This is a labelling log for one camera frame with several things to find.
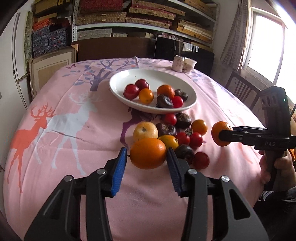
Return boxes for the pale yellow apple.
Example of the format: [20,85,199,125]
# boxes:
[133,121,159,142]

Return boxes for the large orange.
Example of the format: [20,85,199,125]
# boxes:
[129,138,167,170]

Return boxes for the wooden chair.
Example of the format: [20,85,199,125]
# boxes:
[225,71,260,110]

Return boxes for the yellow tomato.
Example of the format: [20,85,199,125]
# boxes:
[158,135,179,150]

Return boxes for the metal storage shelf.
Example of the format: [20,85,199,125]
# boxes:
[71,1,220,47]

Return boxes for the patterned curtain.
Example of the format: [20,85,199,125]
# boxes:
[220,0,250,71]

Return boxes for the orange tomato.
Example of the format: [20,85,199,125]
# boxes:
[191,120,208,136]

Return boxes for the red cherry tomato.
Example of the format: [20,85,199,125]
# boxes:
[193,152,210,170]

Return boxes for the mandarin in plate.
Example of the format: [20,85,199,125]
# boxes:
[157,85,175,99]

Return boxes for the white paper cup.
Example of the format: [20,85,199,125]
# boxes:
[183,57,197,73]

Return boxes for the dark chestnut in plate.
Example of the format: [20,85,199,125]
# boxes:
[156,94,174,108]

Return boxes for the red plum in plate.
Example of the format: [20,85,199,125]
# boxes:
[123,84,139,100]

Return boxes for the right hand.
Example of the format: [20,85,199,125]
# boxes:
[259,150,295,191]

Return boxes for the white framed board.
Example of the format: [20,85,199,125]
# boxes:
[29,44,78,98]

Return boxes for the white drink can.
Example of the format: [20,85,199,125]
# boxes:
[171,55,185,72]

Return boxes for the small mandarin orange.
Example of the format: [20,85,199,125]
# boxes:
[211,120,234,147]

